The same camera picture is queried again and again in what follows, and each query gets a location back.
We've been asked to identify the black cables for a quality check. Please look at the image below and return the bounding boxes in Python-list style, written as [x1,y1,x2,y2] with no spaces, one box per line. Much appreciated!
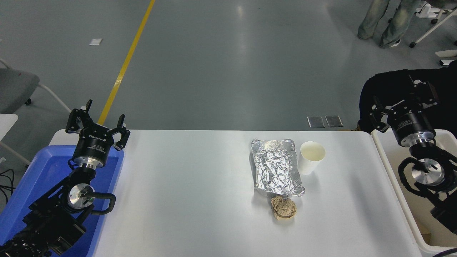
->
[0,168,15,204]

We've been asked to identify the large pale bin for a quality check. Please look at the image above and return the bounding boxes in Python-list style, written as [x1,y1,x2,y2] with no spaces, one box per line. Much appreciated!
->
[371,128,457,256]

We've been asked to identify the blue plastic tray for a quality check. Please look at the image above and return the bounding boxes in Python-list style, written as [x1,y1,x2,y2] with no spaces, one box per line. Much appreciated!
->
[0,145,125,257]

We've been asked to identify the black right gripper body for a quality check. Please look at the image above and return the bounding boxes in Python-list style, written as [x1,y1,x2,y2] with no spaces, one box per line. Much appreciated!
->
[387,101,435,145]

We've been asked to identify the white wheeled frame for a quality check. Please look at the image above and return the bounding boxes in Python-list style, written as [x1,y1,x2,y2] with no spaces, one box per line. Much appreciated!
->
[409,0,457,49]

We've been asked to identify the crumpled foil tray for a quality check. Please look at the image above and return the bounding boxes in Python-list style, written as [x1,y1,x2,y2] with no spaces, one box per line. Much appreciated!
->
[251,138,306,197]

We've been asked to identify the white paper cup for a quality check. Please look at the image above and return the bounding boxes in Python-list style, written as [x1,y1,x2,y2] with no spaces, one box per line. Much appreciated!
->
[297,141,326,175]

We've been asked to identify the small white table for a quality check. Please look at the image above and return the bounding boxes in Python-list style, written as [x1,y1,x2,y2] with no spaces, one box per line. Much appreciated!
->
[0,114,31,166]

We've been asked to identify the person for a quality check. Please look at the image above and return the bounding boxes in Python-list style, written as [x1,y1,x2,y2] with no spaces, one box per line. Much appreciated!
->
[358,61,457,133]
[357,0,422,49]

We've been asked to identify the crumpled tan paper ball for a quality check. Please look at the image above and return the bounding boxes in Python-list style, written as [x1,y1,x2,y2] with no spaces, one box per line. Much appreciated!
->
[271,195,297,221]

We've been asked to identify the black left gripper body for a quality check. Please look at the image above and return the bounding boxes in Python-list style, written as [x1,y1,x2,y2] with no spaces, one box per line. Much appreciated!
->
[73,124,115,163]

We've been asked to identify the grey chair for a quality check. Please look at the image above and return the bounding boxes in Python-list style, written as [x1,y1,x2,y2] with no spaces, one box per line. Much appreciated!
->
[0,59,72,114]

